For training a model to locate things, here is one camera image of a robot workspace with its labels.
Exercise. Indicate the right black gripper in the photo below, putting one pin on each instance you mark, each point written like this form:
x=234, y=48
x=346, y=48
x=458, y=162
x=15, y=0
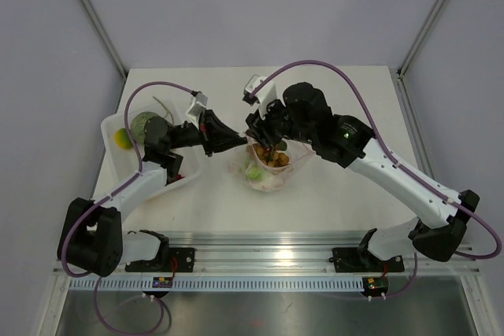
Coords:
x=261, y=127

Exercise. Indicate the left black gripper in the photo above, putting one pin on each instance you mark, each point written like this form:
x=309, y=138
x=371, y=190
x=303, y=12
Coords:
x=215, y=136

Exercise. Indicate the brown longan bunch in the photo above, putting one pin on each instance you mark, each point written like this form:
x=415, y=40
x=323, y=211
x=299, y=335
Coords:
x=275, y=157

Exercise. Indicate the clear zip top bag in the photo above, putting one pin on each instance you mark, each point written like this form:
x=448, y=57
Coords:
x=268, y=170

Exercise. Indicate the green lettuce head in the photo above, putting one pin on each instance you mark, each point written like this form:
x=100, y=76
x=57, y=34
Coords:
x=251, y=170

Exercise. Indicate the white cauliflower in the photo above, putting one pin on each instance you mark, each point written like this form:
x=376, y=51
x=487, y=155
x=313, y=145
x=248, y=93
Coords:
x=269, y=183

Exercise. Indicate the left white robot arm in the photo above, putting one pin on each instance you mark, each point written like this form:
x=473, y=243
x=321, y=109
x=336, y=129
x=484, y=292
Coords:
x=92, y=240

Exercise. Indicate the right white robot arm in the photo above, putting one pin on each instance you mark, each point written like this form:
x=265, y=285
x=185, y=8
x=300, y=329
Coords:
x=438, y=226

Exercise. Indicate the white plastic food tray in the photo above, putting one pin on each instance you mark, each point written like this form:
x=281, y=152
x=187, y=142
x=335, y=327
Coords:
x=124, y=163

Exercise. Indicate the green broccoli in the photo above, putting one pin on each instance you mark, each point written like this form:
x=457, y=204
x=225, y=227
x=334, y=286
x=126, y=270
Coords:
x=138, y=123

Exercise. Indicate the yellow lemon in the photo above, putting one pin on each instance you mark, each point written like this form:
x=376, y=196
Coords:
x=122, y=139

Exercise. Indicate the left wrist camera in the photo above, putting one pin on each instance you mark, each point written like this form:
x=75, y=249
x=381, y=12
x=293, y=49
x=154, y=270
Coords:
x=196, y=108

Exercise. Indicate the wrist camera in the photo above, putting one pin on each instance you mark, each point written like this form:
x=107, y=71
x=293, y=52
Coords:
x=196, y=108
x=256, y=93

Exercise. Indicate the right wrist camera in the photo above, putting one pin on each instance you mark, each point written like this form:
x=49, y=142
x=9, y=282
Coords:
x=256, y=93

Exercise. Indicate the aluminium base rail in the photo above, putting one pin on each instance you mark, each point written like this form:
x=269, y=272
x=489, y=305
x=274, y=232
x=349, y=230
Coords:
x=287, y=253

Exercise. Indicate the left aluminium frame post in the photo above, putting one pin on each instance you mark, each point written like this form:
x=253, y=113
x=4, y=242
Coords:
x=103, y=35

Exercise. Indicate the aluminium frame post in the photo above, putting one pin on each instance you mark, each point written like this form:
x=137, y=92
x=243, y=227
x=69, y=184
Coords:
x=103, y=35
x=421, y=37

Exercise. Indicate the right aluminium frame post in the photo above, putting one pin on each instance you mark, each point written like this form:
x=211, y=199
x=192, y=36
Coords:
x=421, y=37

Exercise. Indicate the white slotted cable duct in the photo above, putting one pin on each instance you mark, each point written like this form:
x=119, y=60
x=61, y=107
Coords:
x=222, y=284

